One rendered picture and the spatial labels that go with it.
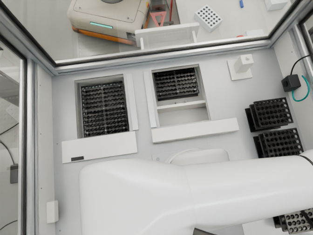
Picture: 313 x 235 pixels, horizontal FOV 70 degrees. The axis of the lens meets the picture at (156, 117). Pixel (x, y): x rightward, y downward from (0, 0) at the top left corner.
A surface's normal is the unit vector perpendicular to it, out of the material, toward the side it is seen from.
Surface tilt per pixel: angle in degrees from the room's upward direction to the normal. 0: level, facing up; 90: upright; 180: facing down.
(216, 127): 0
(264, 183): 10
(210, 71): 0
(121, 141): 0
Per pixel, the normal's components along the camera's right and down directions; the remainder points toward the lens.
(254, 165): -0.05, -0.91
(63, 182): 0.00, -0.25
